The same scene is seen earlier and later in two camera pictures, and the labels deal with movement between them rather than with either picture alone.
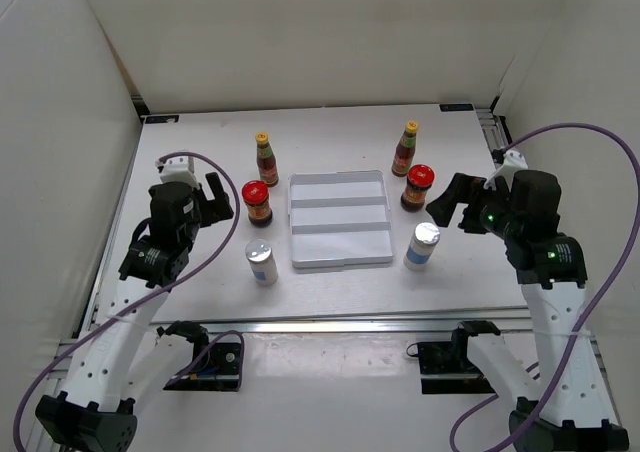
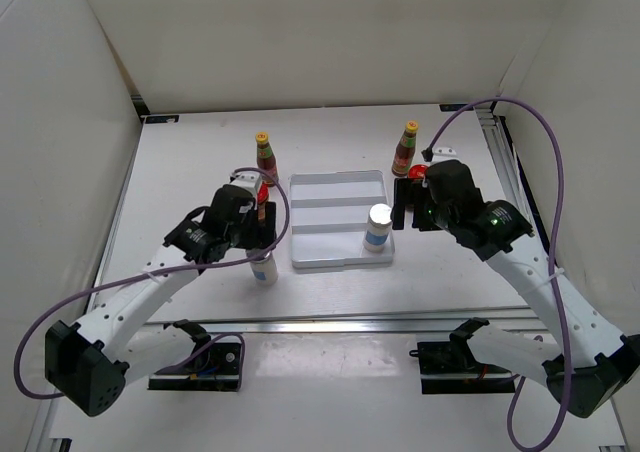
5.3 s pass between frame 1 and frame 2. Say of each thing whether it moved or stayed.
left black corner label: stayed
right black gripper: moved
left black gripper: moved
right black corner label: stayed
